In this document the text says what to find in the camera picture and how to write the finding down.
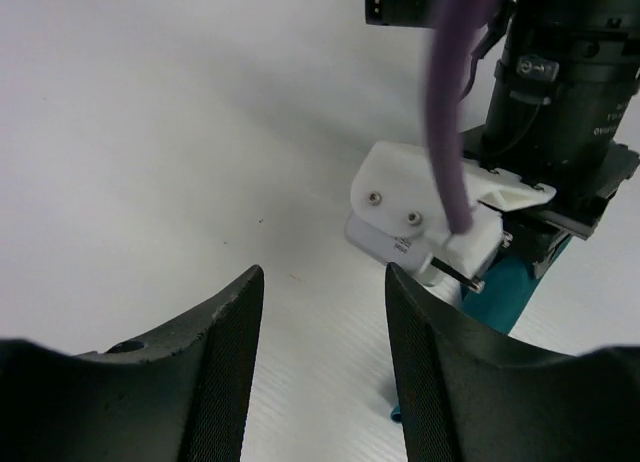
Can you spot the teal cloth napkin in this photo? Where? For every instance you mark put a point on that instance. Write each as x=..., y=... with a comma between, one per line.
x=500, y=297

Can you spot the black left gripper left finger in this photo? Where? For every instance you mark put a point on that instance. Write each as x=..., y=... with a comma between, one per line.
x=179, y=392

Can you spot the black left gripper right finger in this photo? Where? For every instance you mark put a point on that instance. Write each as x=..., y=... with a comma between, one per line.
x=570, y=408

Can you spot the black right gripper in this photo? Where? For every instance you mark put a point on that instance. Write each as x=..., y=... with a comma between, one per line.
x=567, y=74

